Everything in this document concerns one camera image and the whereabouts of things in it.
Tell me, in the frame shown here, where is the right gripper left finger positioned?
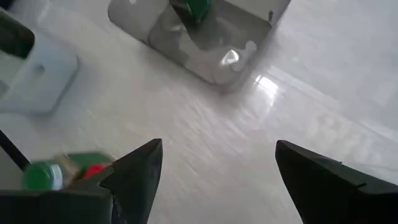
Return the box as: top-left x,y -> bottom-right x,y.
99,138 -> 164,224

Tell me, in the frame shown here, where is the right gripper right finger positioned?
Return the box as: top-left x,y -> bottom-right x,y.
275,139 -> 368,224

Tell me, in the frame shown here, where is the red-lidded smoked paprika tin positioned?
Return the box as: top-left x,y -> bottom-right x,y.
81,162 -> 108,181

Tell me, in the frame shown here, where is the green-lidded oregano glass jar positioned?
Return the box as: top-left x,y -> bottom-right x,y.
21,151 -> 114,191
169,0 -> 214,25

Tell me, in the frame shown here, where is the grey translucent plastic bin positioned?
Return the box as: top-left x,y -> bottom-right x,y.
107,0 -> 292,94

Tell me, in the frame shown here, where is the white plastic bin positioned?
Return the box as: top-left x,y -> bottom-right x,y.
0,0 -> 79,116

